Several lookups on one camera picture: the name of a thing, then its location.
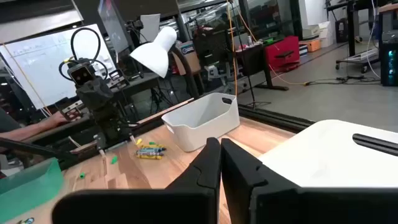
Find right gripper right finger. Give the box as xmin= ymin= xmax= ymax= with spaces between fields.
xmin=220 ymin=138 xmax=398 ymax=224

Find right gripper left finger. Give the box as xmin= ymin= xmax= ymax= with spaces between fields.
xmin=51 ymin=136 xmax=221 ymax=224

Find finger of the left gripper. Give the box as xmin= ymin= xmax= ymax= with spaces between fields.
xmin=60 ymin=99 xmax=85 ymax=123
xmin=106 ymin=69 xmax=131 ymax=90

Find person's forearm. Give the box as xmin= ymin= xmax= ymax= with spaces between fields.
xmin=0 ymin=119 xmax=50 ymax=142

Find person's hand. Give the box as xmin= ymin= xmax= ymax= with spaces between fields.
xmin=46 ymin=111 xmax=69 ymax=128

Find white gooseneck desk lamp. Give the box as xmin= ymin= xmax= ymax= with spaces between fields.
xmin=129 ymin=26 xmax=200 ymax=100

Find black support beam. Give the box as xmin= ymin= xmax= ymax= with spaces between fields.
xmin=0 ymin=136 xmax=78 ymax=170

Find white plastic bin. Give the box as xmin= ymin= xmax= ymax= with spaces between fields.
xmin=160 ymin=92 xmax=241 ymax=152
xmin=257 ymin=119 xmax=398 ymax=189

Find cardboard box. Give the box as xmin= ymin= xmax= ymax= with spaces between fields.
xmin=172 ymin=42 xmax=201 ymax=75

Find green plastic tray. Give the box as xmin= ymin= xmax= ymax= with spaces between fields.
xmin=0 ymin=157 xmax=65 ymax=223

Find black desk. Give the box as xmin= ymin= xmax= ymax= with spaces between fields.
xmin=234 ymin=40 xmax=290 ymax=91

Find red cabinet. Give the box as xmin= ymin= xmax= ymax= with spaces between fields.
xmin=264 ymin=35 xmax=301 ymax=73

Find orange box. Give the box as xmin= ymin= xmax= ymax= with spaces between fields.
xmin=300 ymin=39 xmax=322 ymax=53

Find white boxes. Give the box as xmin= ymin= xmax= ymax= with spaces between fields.
xmin=303 ymin=21 xmax=332 ymax=48

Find black computer tower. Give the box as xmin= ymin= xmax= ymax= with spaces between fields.
xmin=379 ymin=30 xmax=398 ymax=87

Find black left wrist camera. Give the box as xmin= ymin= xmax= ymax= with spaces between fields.
xmin=67 ymin=60 xmax=94 ymax=85

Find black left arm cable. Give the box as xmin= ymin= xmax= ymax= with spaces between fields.
xmin=58 ymin=27 xmax=109 ymax=82

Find orange cable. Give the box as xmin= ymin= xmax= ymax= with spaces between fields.
xmin=226 ymin=0 xmax=239 ymax=96

